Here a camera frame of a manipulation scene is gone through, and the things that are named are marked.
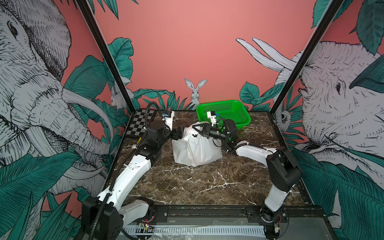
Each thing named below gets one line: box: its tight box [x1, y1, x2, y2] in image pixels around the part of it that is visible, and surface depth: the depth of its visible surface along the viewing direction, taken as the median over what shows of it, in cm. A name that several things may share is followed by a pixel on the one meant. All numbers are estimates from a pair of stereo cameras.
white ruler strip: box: [122, 226, 266, 237], surface depth 71 cm
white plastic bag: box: [172, 121, 223, 167], surface depth 84 cm
